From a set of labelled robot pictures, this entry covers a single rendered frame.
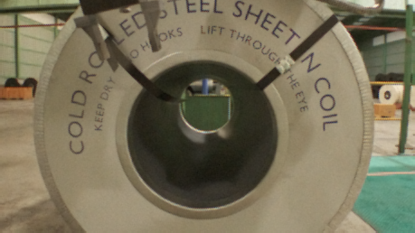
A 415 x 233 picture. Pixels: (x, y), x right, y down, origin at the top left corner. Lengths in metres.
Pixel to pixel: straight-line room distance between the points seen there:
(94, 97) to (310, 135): 0.73
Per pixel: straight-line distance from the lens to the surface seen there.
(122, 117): 0.74
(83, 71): 0.80
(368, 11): 0.57
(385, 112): 8.68
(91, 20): 0.54
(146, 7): 0.47
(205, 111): 3.19
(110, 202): 0.86
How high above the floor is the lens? 0.94
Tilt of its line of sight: 4 degrees down
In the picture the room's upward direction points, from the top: 1 degrees clockwise
